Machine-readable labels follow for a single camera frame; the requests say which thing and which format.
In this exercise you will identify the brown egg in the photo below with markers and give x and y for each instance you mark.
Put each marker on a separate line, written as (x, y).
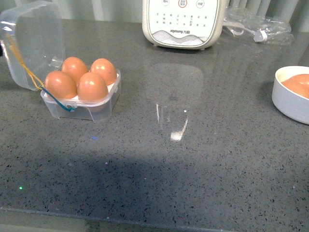
(105, 69)
(91, 88)
(60, 85)
(299, 84)
(75, 68)

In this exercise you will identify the clear plastic egg box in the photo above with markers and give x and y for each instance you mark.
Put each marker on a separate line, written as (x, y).
(32, 40)

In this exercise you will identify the brown egg in bowl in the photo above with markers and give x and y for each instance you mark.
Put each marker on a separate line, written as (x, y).
(299, 84)

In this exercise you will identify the white Joyoung kitchen appliance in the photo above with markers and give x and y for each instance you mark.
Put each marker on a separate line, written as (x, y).
(183, 24)

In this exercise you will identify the clear plastic bag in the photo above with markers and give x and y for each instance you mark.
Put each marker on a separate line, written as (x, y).
(242, 24)

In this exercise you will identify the white round bowl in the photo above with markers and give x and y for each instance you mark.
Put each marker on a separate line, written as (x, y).
(289, 103)

